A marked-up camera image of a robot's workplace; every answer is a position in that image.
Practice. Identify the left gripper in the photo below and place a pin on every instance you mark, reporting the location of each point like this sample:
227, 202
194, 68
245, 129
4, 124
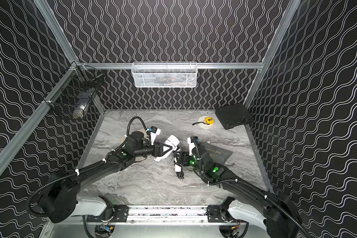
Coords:
158, 149

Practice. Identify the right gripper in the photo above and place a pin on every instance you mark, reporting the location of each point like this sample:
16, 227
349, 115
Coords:
185, 155

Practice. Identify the dark grey hair dryer bag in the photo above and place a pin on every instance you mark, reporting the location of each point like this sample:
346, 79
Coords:
217, 154

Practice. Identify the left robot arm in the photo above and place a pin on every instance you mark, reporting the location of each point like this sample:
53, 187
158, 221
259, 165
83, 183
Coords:
58, 198

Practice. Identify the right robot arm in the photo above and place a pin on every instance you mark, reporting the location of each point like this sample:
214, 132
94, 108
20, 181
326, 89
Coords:
276, 214

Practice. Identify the white round coaster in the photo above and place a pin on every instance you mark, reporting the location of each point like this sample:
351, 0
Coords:
202, 124

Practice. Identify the yellow tape measure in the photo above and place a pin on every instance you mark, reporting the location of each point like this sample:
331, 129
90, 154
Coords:
209, 120

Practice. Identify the black hard case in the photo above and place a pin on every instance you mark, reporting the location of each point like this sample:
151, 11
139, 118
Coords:
233, 115

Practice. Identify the item in black basket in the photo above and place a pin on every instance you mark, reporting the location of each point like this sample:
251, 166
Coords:
80, 111

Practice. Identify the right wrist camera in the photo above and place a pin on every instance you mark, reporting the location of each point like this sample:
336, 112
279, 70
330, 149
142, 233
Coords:
192, 143

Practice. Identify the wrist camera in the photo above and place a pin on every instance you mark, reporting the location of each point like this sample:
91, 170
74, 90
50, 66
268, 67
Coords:
154, 132
192, 143

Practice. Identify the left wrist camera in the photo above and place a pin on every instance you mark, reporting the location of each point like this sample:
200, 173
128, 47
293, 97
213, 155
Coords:
154, 132

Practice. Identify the white mesh wall basket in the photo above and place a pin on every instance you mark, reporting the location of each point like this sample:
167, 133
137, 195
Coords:
165, 74

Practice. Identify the black wire wall basket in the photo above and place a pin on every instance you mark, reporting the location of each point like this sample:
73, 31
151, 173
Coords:
81, 86

